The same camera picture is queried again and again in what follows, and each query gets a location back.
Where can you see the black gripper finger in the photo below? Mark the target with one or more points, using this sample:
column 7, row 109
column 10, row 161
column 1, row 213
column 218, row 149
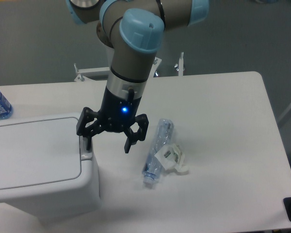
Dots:
column 89, row 125
column 139, row 135

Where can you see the crushed clear plastic bottle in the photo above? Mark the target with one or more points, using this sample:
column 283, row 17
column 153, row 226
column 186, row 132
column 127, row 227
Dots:
column 163, row 136

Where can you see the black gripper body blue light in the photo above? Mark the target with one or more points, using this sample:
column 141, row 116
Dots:
column 117, row 114

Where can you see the crumpled white paper wrapper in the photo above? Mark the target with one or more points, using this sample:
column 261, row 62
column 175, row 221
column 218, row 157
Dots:
column 172, row 159

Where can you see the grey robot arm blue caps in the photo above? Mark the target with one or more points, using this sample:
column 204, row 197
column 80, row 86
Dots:
column 134, row 29

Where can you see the white push-lid trash can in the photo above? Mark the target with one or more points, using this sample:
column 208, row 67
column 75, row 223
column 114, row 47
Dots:
column 45, row 168

